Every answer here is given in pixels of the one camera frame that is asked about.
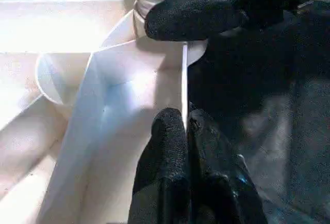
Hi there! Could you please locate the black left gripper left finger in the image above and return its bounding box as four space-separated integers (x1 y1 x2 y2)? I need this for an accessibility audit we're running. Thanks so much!
128 107 191 224

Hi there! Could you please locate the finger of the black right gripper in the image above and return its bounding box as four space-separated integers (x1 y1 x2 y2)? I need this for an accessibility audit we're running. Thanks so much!
144 0 249 41

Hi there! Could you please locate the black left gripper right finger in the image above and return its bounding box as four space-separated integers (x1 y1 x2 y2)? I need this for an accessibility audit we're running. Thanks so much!
187 104 266 224

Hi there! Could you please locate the white plastic table top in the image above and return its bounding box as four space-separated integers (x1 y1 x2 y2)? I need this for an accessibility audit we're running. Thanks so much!
0 0 210 224

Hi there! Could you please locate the black mat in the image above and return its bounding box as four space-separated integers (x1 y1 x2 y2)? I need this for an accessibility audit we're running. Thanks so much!
0 0 330 224

